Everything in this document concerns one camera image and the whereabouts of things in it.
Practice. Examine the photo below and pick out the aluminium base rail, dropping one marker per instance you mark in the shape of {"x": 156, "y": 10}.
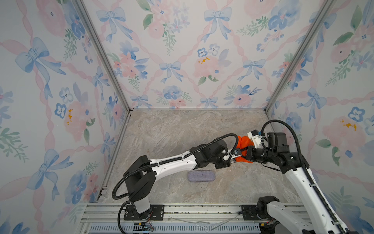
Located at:
{"x": 106, "y": 218}

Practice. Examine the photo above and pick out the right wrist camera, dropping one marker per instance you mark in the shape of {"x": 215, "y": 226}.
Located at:
{"x": 257, "y": 139}

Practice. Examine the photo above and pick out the orange microfiber cloth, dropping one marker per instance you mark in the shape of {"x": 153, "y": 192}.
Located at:
{"x": 243, "y": 144}

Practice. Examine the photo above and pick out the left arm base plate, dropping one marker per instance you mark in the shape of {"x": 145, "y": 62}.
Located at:
{"x": 154, "y": 213}

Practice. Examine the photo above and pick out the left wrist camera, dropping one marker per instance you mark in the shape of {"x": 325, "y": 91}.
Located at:
{"x": 236, "y": 153}

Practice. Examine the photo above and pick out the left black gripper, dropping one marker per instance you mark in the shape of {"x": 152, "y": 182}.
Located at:
{"x": 223, "y": 165}

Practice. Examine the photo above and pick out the purple eyeglass case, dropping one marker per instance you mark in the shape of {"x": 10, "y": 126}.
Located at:
{"x": 201, "y": 176}

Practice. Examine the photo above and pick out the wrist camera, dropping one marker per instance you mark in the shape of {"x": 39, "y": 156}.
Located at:
{"x": 236, "y": 153}
{"x": 257, "y": 139}

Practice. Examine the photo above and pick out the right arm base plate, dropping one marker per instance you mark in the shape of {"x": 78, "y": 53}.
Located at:
{"x": 255, "y": 213}

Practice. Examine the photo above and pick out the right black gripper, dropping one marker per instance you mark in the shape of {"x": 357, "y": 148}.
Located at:
{"x": 250, "y": 150}

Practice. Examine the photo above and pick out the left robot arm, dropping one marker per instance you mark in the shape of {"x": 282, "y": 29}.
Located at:
{"x": 143, "y": 173}

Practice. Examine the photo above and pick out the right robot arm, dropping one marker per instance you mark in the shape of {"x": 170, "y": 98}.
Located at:
{"x": 323, "y": 218}

